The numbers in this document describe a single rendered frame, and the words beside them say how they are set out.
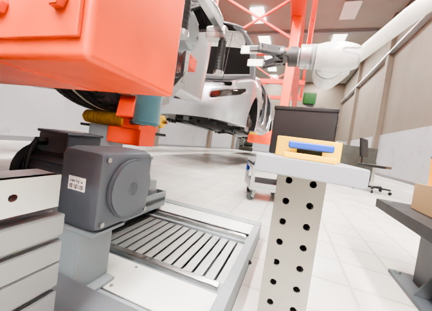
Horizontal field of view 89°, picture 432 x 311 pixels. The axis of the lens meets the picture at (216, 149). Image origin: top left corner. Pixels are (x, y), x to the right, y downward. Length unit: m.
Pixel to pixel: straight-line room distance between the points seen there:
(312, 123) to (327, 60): 0.43
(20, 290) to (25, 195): 0.11
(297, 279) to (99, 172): 0.48
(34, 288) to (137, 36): 0.33
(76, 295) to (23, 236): 0.25
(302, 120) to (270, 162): 0.19
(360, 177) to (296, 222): 0.20
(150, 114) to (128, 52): 0.46
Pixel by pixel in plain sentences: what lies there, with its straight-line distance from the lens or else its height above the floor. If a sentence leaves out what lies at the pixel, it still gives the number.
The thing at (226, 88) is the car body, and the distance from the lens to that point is 3.44.
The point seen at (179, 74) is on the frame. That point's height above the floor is 0.76.
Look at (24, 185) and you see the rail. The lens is 0.33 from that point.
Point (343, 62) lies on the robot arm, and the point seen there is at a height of 0.80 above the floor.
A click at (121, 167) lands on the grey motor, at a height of 0.37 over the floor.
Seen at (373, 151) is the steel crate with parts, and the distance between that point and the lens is 5.07.
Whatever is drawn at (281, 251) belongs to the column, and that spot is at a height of 0.24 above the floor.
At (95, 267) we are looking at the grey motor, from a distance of 0.66.
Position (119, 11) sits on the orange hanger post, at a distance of 0.29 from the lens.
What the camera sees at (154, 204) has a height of 0.12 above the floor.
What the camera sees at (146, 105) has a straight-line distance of 0.75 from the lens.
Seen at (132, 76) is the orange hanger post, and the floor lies 0.52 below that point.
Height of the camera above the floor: 0.46
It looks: 2 degrees down
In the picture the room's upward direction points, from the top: 8 degrees clockwise
